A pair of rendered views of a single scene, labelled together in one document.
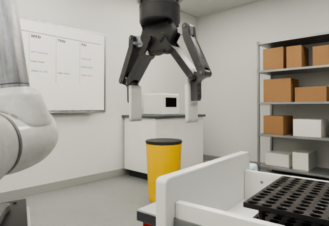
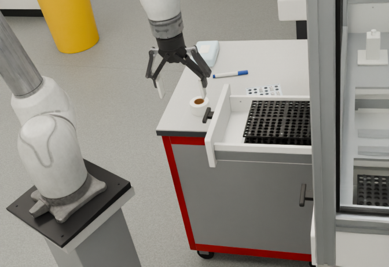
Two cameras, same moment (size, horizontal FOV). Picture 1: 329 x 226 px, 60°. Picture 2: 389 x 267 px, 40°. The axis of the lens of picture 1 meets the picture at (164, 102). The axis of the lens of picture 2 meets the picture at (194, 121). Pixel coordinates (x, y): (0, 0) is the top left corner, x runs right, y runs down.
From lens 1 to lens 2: 1.19 m
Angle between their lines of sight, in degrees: 40
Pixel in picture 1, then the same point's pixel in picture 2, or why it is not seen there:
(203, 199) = (219, 132)
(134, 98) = (160, 86)
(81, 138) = not seen: outside the picture
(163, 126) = not seen: outside the picture
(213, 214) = (232, 146)
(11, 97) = (47, 98)
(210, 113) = not seen: outside the picture
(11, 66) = (31, 74)
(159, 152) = not seen: outside the picture
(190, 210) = (221, 146)
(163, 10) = (178, 44)
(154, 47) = (171, 59)
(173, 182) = (212, 138)
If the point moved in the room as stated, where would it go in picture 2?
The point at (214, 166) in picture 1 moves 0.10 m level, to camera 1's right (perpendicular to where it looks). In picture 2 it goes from (220, 113) to (249, 102)
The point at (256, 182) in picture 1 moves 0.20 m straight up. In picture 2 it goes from (237, 101) to (230, 48)
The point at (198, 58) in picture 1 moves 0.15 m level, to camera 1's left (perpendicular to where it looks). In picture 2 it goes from (205, 69) to (155, 87)
